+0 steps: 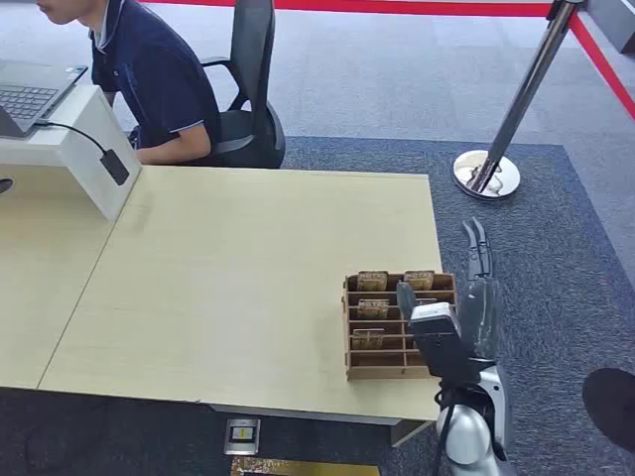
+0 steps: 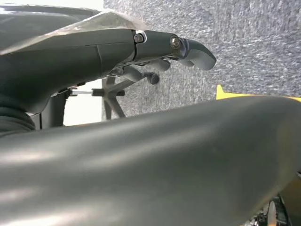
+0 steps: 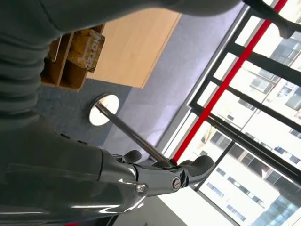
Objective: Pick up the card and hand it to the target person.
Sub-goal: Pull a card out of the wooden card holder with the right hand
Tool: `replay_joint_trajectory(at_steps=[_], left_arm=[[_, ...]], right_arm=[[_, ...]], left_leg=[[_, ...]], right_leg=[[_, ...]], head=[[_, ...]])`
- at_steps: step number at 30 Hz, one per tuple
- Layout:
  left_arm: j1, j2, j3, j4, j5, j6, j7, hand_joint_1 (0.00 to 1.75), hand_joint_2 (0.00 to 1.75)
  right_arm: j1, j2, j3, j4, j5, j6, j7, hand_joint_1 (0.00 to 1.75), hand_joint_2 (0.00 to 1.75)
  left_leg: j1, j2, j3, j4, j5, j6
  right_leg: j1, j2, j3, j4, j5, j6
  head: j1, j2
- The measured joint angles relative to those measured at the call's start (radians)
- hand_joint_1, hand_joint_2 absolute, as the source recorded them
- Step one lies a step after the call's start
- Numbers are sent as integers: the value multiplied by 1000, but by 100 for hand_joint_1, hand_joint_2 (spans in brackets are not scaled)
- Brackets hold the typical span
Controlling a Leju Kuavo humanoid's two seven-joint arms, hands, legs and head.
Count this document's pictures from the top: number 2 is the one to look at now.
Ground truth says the ribbed grey left arm sleeve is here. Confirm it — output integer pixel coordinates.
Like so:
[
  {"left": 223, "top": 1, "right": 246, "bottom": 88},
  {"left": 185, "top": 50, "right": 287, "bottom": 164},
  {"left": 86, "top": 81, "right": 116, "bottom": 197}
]
[{"left": 0, "top": 105, "right": 36, "bottom": 138}]

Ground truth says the black wheel mechanism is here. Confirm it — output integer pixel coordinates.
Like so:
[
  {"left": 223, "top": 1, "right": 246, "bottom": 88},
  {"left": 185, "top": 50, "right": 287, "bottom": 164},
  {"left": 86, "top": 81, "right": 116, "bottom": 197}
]
[{"left": 244, "top": 193, "right": 291, "bottom": 226}]

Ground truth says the yellow floor marking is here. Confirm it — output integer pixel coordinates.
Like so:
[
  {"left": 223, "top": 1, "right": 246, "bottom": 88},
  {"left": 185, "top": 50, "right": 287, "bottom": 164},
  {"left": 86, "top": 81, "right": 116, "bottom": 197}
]
[{"left": 216, "top": 84, "right": 301, "bottom": 103}]

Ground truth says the large grey robot body shell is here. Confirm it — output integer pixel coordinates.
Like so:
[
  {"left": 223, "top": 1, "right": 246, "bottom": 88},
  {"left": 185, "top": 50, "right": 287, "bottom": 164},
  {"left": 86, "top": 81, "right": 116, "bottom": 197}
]
[{"left": 0, "top": 95, "right": 301, "bottom": 226}]

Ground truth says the black office chair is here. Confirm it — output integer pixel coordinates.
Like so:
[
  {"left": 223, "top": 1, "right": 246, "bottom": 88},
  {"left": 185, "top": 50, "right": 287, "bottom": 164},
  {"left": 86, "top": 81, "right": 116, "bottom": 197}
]
[{"left": 30, "top": 72, "right": 161, "bottom": 130}]

